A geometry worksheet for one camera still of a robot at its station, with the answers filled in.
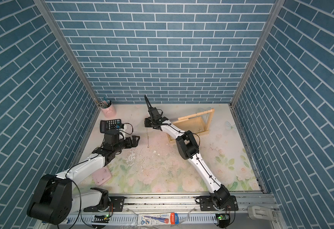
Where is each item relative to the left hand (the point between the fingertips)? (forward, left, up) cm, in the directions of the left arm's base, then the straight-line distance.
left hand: (137, 138), depth 88 cm
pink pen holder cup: (+24, +25, -3) cm, 35 cm away
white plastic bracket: (-38, -67, -8) cm, 78 cm away
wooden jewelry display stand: (+15, -36, -5) cm, 39 cm away
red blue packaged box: (-40, -15, -10) cm, 44 cm away
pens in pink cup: (+30, +28, 0) cm, 41 cm away
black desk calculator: (+17, +23, -9) cm, 30 cm away
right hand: (+19, -2, -9) cm, 21 cm away
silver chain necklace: (+17, -45, -12) cm, 49 cm away
